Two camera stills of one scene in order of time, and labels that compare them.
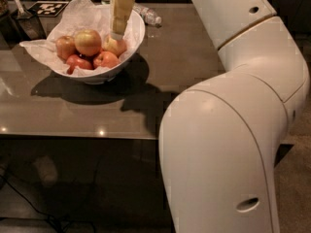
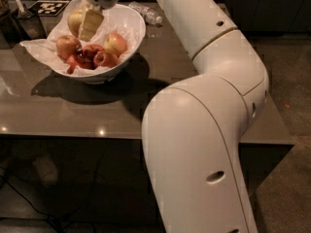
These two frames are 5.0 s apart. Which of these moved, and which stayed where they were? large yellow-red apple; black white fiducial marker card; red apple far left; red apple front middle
Moved: large yellow-red apple
Stayed: black white fiducial marker card; red apple front middle; red apple far left
